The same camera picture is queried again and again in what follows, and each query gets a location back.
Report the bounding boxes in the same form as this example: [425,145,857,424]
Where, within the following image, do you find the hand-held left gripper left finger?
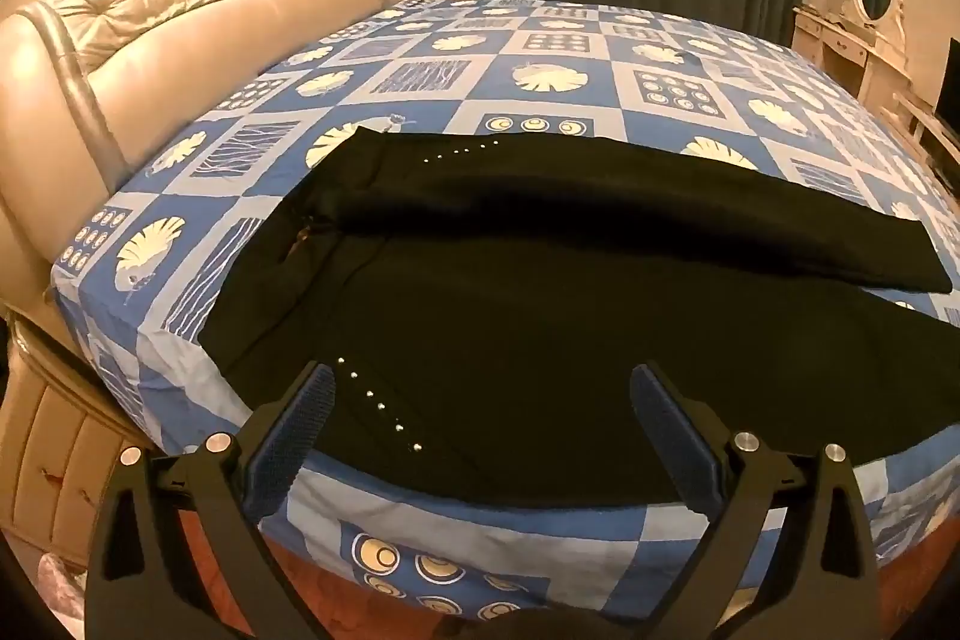
[86,361,338,640]

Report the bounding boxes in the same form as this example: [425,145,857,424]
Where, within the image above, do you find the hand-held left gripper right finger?
[628,362,878,640]

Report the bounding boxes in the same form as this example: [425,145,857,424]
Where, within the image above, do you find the black pants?
[201,126,960,510]

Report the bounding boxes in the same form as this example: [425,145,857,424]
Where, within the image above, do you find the cream nightstand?
[0,302,151,573]

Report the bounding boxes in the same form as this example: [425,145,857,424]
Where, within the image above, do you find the pink cloth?
[34,550,91,640]

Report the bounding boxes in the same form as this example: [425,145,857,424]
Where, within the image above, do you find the blue patterned bed sheet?
[49,0,960,618]

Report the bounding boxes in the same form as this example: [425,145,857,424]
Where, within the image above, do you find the cream tufted headboard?
[0,0,413,311]

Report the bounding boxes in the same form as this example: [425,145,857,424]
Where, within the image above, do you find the cream dressing table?
[791,2,935,109]

